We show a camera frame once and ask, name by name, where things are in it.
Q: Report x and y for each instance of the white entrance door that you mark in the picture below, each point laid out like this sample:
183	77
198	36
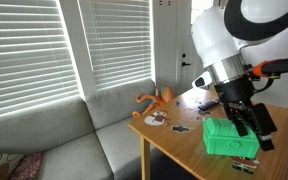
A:
184	33

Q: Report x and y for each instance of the green plastic lunchbox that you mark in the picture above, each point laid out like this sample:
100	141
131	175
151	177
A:
224	140

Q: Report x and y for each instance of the dark figure sticker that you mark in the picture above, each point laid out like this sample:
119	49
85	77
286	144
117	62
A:
180	129

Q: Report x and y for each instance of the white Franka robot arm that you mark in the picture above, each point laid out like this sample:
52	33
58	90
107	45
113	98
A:
214	36

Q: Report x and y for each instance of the snowman sticker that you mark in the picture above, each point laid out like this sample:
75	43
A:
156	119

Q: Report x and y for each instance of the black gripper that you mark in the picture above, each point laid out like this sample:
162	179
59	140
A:
234	93

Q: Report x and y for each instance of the white window blinds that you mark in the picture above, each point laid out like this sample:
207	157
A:
24	60
117	40

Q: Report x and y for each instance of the red patterned cushion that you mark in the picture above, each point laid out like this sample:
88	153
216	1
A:
27	166

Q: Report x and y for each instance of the orange octopus plush toy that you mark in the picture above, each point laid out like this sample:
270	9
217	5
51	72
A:
157	98

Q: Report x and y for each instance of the black TV remote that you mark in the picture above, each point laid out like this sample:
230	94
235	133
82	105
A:
208	104

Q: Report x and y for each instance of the Santa Claus sticker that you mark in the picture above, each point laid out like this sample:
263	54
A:
244	164

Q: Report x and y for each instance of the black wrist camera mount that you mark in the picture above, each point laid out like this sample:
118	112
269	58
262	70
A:
280	66

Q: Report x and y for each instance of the grey fabric sofa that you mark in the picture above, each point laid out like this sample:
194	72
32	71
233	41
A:
67	133

